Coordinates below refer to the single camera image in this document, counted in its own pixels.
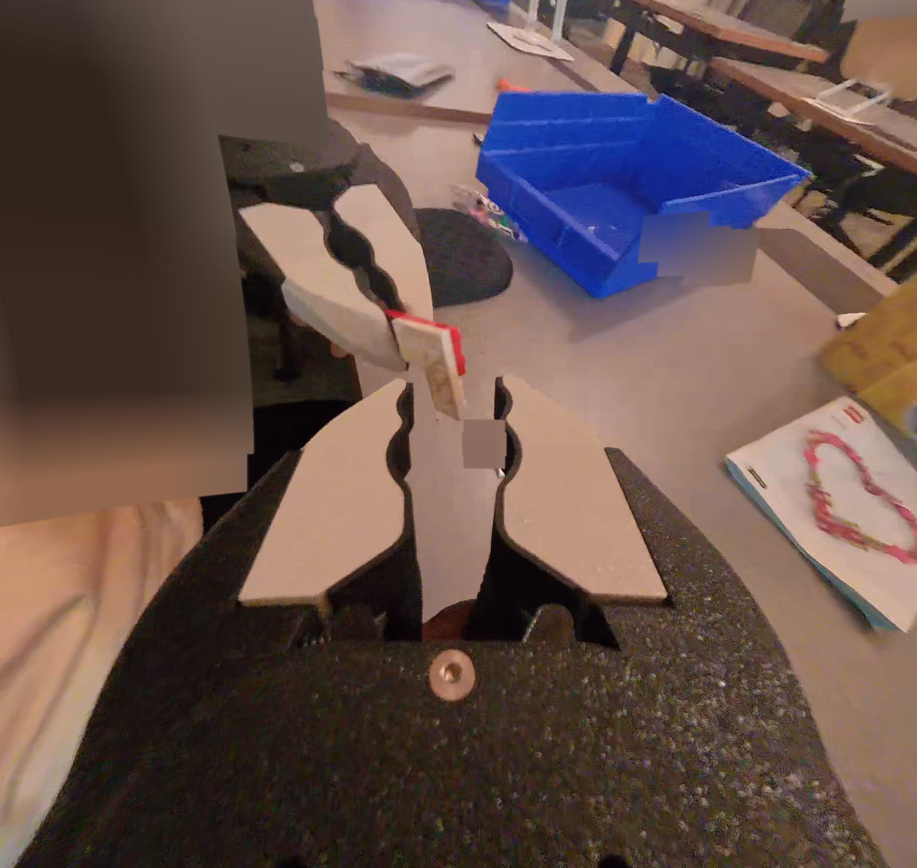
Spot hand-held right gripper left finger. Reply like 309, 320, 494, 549
238, 378, 416, 608

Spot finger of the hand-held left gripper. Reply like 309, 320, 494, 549
238, 202, 411, 373
334, 183, 435, 326

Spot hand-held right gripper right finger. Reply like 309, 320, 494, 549
492, 375, 670, 604

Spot beige building plate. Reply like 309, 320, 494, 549
390, 315, 467, 422

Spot person's left forearm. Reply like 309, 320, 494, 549
240, 143, 425, 453

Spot grey desk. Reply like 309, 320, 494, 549
299, 0, 917, 868

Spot black round pad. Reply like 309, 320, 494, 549
414, 207, 514, 309

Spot pile of small colourful bricks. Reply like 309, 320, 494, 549
450, 182, 530, 244

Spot instruction booklet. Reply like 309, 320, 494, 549
724, 396, 917, 634

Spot white stand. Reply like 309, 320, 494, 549
486, 0, 576, 64
801, 78, 895, 125

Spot person's beige pants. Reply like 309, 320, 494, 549
0, 501, 207, 868

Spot cardboard box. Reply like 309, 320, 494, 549
819, 284, 917, 433

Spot wooden table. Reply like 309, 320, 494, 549
589, 0, 831, 77
708, 57, 917, 175

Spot black office chair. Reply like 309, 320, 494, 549
738, 0, 855, 46

